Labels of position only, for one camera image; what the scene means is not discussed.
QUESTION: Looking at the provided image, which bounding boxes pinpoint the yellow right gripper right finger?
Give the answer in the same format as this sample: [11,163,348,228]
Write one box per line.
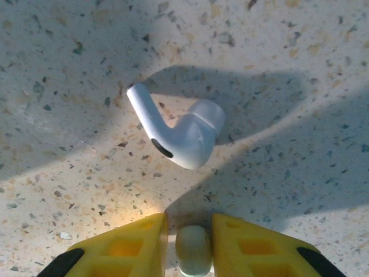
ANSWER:
[211,212,348,277]

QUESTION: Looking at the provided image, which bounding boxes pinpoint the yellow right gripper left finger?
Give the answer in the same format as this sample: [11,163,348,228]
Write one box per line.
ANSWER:
[36,212,170,277]

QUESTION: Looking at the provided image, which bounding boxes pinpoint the white wireless earbud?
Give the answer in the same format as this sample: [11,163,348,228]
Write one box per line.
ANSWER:
[175,224,213,277]
[126,82,226,170]

